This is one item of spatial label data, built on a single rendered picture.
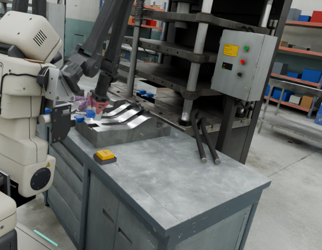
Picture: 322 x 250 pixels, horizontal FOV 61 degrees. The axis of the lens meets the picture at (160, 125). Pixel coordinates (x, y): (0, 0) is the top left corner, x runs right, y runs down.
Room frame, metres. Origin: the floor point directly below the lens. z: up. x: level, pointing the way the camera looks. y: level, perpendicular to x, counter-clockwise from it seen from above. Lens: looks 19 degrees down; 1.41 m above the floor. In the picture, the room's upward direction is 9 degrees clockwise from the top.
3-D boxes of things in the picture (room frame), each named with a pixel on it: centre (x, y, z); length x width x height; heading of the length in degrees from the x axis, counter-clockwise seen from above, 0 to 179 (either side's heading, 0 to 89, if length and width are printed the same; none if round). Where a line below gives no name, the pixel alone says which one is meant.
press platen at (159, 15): (2.52, -0.05, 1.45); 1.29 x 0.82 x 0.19; 43
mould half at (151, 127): (1.50, 0.21, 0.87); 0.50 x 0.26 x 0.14; 133
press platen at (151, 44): (2.52, -0.05, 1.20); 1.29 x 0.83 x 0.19; 43
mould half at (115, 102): (1.70, 0.51, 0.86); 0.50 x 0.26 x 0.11; 150
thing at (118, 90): (2.53, -0.04, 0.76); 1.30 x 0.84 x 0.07; 43
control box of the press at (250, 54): (1.81, -0.45, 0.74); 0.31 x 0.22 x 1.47; 43
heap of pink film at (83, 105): (1.69, 0.51, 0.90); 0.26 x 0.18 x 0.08; 150
